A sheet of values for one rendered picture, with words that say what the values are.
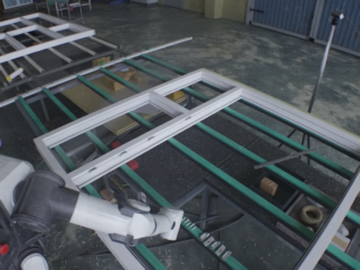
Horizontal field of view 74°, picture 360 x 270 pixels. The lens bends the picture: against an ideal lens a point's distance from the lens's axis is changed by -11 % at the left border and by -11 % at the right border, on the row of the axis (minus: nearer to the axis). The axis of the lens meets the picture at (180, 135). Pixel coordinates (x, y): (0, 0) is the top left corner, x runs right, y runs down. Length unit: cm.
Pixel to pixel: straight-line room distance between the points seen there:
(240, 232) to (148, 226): 146
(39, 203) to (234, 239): 169
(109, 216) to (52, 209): 15
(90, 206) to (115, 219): 8
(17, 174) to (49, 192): 14
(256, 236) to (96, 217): 165
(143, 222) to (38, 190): 31
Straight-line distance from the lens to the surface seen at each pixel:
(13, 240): 96
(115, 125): 216
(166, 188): 167
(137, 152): 149
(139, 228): 83
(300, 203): 173
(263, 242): 222
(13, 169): 85
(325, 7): 707
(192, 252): 209
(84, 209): 75
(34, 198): 75
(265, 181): 160
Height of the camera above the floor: 185
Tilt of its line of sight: 37 degrees down
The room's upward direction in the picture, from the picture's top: straight up
